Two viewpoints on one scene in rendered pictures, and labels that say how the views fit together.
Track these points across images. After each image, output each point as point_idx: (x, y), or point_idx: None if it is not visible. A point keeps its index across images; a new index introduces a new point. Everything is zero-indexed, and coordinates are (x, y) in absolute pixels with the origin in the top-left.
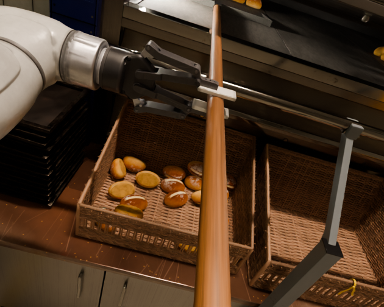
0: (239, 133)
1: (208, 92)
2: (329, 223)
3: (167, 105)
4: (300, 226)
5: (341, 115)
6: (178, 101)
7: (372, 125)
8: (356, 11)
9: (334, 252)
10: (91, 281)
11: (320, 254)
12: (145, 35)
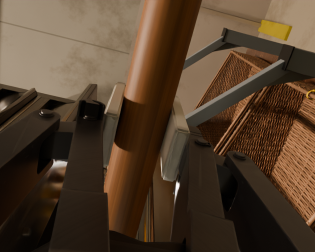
0: None
1: (117, 102)
2: (262, 79)
3: (238, 235)
4: (312, 205)
5: (155, 234)
6: (187, 163)
7: (154, 206)
8: (16, 239)
9: (286, 48)
10: None
11: (304, 56)
12: None
